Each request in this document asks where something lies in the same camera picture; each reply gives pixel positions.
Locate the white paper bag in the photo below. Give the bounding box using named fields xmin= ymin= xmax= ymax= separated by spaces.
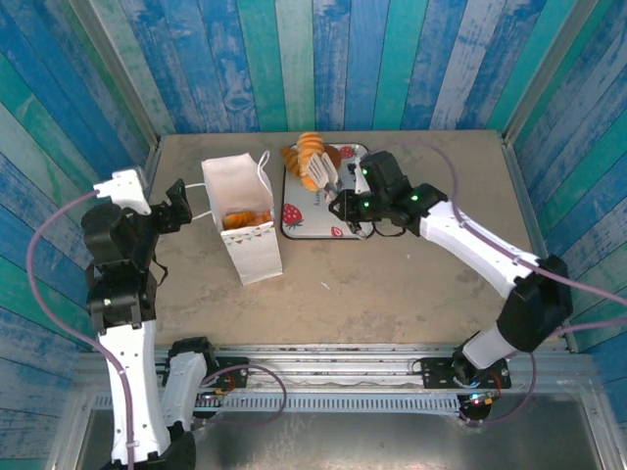
xmin=184 ymin=150 xmax=285 ymax=286

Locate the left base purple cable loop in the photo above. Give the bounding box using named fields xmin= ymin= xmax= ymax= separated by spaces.
xmin=195 ymin=364 xmax=289 ymax=426

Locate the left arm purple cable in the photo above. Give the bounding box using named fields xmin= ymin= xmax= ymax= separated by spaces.
xmin=24 ymin=189 xmax=136 ymax=470

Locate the grey slotted cable duct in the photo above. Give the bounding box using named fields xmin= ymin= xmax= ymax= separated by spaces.
xmin=91 ymin=393 xmax=464 ymax=413

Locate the grey metal panel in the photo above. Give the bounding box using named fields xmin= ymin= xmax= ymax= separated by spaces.
xmin=77 ymin=409 xmax=606 ymax=470

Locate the large fake croissant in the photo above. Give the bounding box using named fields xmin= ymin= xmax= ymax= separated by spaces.
xmin=279 ymin=145 xmax=302 ymax=177

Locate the aluminium frame post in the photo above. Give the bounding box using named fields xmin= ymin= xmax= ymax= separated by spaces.
xmin=502 ymin=0 xmax=611 ymax=141
xmin=68 ymin=0 xmax=163 ymax=197

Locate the fake ring donut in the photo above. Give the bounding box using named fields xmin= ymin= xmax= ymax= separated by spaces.
xmin=222 ymin=211 xmax=259 ymax=231

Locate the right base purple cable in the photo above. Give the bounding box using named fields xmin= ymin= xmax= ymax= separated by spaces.
xmin=459 ymin=352 xmax=538 ymax=428

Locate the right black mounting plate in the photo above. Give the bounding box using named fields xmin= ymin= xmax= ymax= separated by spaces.
xmin=419 ymin=356 xmax=513 ymax=392

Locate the aluminium table side rail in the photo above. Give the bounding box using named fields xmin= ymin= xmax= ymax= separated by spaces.
xmin=502 ymin=131 xmax=580 ymax=353

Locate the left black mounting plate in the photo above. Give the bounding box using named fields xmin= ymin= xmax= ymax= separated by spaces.
xmin=205 ymin=356 xmax=250 ymax=392

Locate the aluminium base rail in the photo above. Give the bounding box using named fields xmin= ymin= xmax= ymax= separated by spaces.
xmin=77 ymin=344 xmax=597 ymax=393

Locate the long spiral fake bread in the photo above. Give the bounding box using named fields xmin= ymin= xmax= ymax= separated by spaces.
xmin=297 ymin=131 xmax=328 ymax=193

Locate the black mounting plate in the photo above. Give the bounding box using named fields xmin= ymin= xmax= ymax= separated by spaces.
xmin=419 ymin=356 xmax=513 ymax=392
xmin=205 ymin=356 xmax=250 ymax=392

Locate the strawberry print tray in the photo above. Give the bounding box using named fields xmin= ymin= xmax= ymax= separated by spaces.
xmin=279 ymin=142 xmax=376 ymax=241

